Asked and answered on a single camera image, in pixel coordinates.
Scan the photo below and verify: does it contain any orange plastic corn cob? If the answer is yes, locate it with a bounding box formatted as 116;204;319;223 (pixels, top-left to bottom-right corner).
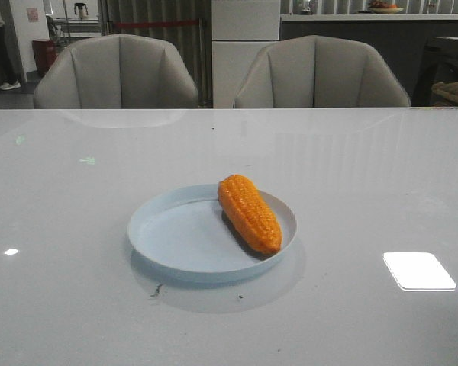
218;175;282;255

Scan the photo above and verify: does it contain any light blue round plate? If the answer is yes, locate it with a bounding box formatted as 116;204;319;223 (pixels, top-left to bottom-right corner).
127;184;297;284

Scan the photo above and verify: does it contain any right grey upholstered chair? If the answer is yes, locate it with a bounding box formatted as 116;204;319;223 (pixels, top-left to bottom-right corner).
233;35;410;108

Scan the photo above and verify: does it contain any grey upholstered chair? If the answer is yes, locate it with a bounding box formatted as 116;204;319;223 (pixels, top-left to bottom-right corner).
33;34;198;109
233;35;410;108

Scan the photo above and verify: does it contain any white cabinet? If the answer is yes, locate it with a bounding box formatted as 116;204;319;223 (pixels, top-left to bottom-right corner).
211;1;281;108

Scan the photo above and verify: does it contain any left grey upholstered chair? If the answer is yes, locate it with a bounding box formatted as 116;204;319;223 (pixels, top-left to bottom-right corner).
33;34;198;109

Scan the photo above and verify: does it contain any red barrier belt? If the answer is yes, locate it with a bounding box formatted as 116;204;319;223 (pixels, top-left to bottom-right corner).
112;18;204;29

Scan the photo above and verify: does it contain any dark counter with white top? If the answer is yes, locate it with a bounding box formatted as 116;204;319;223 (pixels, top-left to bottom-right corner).
280;14;458;99

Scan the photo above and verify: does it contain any red bin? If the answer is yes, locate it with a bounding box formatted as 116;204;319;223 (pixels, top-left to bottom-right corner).
32;39;56;77

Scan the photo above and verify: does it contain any fruit bowl on counter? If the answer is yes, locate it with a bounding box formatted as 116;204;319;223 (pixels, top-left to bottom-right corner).
368;0;404;14

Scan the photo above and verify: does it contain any tan cushion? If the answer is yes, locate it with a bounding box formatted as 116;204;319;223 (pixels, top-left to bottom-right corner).
431;82;458;105

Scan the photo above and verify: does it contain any metal stanchion post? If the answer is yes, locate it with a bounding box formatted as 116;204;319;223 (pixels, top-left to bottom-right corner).
198;18;208;106

